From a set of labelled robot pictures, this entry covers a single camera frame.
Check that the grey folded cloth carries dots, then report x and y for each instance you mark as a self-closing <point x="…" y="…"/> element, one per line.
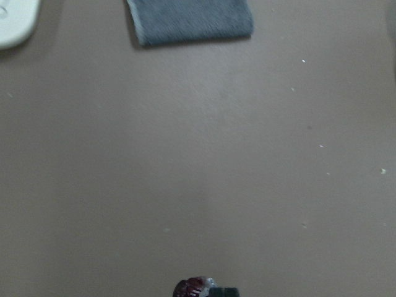
<point x="164" y="22"/>

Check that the cream rabbit tray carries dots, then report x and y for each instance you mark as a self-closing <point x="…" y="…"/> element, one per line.
<point x="18" y="21"/>

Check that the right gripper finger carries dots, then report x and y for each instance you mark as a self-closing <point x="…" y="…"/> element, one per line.
<point x="223" y="292"/>

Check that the dark cherry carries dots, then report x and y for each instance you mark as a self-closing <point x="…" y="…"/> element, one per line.
<point x="194" y="287"/>

